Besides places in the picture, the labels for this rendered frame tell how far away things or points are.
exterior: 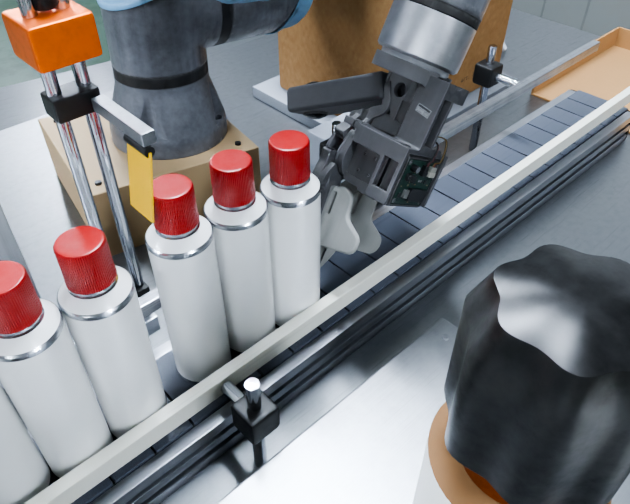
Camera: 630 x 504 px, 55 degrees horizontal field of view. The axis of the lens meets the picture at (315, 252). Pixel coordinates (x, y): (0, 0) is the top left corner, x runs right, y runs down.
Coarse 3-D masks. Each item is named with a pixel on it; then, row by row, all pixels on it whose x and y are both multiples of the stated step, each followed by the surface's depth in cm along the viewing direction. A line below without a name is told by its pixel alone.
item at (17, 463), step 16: (0, 384) 41; (0, 400) 40; (0, 416) 41; (16, 416) 43; (0, 432) 41; (16, 432) 43; (0, 448) 41; (16, 448) 43; (32, 448) 45; (0, 464) 42; (16, 464) 43; (32, 464) 45; (0, 480) 43; (16, 480) 44; (32, 480) 45; (48, 480) 48; (0, 496) 44; (16, 496) 45; (32, 496) 46
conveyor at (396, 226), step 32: (576, 96) 96; (544, 128) 89; (480, 160) 83; (512, 160) 83; (448, 192) 77; (512, 192) 77; (384, 224) 73; (416, 224) 73; (352, 256) 68; (416, 256) 69; (320, 288) 65; (288, 352) 58; (192, 384) 56; (192, 416) 53; (160, 448) 51
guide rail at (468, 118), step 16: (592, 48) 91; (560, 64) 86; (528, 80) 82; (544, 80) 85; (496, 96) 79; (512, 96) 80; (480, 112) 76; (448, 128) 73; (464, 128) 76; (144, 304) 52; (160, 304) 53
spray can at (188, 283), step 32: (160, 192) 43; (192, 192) 44; (160, 224) 44; (192, 224) 45; (160, 256) 45; (192, 256) 45; (160, 288) 48; (192, 288) 47; (192, 320) 50; (224, 320) 53; (192, 352) 52; (224, 352) 55
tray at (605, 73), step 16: (608, 32) 117; (624, 32) 119; (608, 48) 121; (624, 48) 121; (576, 64) 114; (592, 64) 115; (608, 64) 115; (624, 64) 115; (560, 80) 110; (576, 80) 110; (592, 80) 110; (608, 80) 110; (624, 80) 110; (544, 96) 106; (608, 96) 106
